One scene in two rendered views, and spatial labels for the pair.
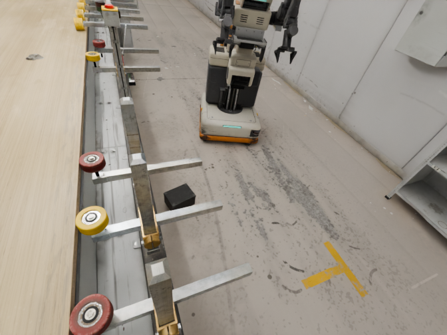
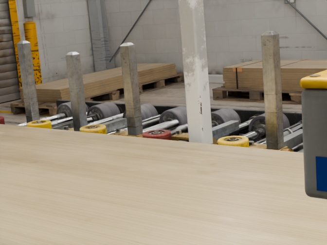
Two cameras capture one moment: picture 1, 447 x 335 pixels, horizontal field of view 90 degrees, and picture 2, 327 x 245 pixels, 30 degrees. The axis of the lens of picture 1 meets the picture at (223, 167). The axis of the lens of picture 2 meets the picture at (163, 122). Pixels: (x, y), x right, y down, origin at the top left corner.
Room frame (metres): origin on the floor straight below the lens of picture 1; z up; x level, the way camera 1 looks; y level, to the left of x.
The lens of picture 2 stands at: (1.47, 0.44, 1.27)
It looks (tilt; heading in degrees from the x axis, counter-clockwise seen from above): 11 degrees down; 159
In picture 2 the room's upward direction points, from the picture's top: 5 degrees counter-clockwise
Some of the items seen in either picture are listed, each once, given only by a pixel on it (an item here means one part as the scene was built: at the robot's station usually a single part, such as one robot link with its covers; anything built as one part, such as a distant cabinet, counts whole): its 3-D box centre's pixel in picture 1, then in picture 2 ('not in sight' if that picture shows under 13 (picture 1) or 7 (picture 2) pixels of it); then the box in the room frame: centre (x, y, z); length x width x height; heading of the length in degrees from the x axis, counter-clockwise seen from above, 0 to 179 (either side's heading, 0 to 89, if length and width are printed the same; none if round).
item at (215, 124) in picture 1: (228, 116); not in sight; (2.21, 0.06, 0.16); 0.67 x 0.64 x 0.25; 12
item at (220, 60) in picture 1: (233, 76); not in sight; (2.30, 0.08, 0.59); 0.55 x 0.34 x 0.83; 102
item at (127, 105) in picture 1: (136, 159); not in sight; (0.56, 0.32, 0.91); 0.04 x 0.04 x 0.48; 30
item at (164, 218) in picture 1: (163, 219); not in sight; (0.40, 0.17, 0.81); 0.43 x 0.03 x 0.04; 120
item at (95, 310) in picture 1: (96, 319); not in sight; (0.09, 0.22, 0.85); 0.08 x 0.08 x 0.11
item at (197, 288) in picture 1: (181, 294); not in sight; (0.18, 0.05, 0.80); 0.43 x 0.03 x 0.04; 120
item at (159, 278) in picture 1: (164, 308); not in sight; (0.13, 0.07, 0.89); 0.04 x 0.04 x 0.48; 30
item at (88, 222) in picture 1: (96, 226); not in sight; (0.30, 0.34, 0.85); 0.08 x 0.08 x 0.11
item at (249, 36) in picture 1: (247, 44); not in sight; (1.92, 0.00, 0.99); 0.28 x 0.16 x 0.22; 102
